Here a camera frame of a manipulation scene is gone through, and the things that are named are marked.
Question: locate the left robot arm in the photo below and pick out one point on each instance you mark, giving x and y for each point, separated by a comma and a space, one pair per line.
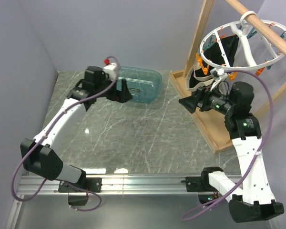
40, 154

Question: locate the wooden drying rack frame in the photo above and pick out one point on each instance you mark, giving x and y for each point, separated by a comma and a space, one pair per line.
211, 124

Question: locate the black underwear beige waistband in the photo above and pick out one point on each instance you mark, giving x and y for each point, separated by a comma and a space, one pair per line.
196, 78

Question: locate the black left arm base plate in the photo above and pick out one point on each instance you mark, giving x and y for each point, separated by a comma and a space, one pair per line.
88, 184

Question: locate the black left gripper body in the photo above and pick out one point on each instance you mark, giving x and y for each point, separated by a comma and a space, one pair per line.
111, 94

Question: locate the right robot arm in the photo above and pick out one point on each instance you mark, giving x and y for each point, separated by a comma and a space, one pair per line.
251, 198

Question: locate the orange hanger clip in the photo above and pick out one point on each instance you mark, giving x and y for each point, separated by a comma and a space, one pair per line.
200, 61
232, 76
259, 71

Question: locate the aluminium mounting rail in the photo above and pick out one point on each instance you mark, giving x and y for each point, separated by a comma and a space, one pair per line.
154, 201

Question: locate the white round clip hanger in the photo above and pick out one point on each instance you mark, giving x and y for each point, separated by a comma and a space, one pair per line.
244, 31

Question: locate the teal hanger clip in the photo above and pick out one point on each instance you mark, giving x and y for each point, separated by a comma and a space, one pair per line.
209, 44

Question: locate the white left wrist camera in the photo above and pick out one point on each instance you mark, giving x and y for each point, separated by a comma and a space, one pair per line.
112, 68

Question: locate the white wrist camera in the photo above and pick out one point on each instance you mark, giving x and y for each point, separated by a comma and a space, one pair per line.
112, 68
219, 75

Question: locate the teal transparent plastic bin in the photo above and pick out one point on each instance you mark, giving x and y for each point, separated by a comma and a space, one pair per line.
144, 85

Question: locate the black hanging underwear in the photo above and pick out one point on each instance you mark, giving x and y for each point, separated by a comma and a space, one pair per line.
229, 44

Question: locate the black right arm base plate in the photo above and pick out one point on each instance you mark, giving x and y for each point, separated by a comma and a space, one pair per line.
193, 184

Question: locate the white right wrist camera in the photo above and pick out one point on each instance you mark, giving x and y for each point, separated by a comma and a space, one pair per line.
219, 75

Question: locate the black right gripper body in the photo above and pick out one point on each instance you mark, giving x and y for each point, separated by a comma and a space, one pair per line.
215, 101

